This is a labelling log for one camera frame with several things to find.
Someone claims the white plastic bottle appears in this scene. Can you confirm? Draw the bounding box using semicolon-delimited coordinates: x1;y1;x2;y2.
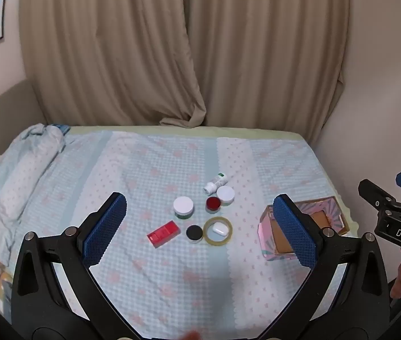
203;172;228;195

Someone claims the small jar with red lid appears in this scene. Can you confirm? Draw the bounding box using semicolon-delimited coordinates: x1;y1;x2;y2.
205;196;222;213

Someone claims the pink patterned cardboard box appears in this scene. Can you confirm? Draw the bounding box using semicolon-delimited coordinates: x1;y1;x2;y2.
258;196;350;261

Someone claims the olive padded headboard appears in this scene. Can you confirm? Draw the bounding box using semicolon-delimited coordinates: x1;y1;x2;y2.
0;78;49;185

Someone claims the beige curtain panel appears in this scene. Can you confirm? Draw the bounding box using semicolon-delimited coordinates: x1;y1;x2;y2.
20;0;207;129
181;0;350;144

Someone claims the light green bedsheet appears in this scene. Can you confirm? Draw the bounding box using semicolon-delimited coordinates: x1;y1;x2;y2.
66;126;359;236

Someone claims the clear tape roll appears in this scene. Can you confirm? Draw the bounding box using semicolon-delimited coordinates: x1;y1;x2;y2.
203;216;233;246

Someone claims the rolled light blue quilt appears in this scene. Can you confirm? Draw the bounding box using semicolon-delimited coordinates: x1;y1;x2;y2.
0;124;67;266

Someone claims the green jar with white lid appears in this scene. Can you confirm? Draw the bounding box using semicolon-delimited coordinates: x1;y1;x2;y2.
173;196;194;219

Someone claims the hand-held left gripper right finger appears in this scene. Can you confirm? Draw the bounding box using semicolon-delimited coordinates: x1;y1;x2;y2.
257;194;390;340

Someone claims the pale jar with white lid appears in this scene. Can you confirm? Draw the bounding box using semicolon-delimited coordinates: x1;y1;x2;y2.
217;186;235;207

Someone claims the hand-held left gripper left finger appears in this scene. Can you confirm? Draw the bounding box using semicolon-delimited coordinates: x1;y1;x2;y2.
11;192;141;340

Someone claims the small red box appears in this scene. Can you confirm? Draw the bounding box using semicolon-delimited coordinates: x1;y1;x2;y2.
147;220;181;249

